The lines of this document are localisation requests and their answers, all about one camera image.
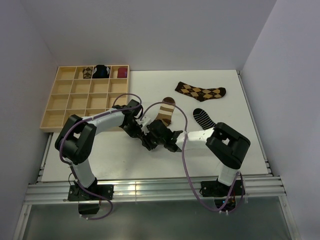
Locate tan brown striped sock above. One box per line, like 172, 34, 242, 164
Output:
155, 96, 176, 127

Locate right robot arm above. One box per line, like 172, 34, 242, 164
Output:
142, 120, 251, 195

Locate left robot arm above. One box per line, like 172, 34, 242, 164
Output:
55, 99, 143, 200

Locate black white striped sock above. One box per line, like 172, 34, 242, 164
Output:
192, 108, 216, 130

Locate rolled red sock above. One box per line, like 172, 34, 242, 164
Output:
117, 67, 128, 79

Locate brown argyle sock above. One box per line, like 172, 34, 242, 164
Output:
174, 81, 227, 102

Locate rolled black blue sock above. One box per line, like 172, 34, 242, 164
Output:
92, 64, 111, 79

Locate wooden compartment tray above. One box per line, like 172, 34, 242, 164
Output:
40, 64, 130, 133

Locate rolled argyle sock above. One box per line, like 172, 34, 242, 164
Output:
82, 66, 93, 79

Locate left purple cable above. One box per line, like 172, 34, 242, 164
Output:
59, 93, 143, 221

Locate purple cable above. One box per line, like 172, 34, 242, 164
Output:
59, 93, 143, 221
141, 101, 246, 213

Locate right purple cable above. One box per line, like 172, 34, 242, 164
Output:
141, 101, 246, 213

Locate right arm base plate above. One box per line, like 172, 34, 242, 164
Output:
199, 180, 246, 212

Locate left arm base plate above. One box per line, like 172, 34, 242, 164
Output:
67, 183, 114, 216

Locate aluminium rail frame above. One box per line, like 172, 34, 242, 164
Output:
14, 70, 301, 240

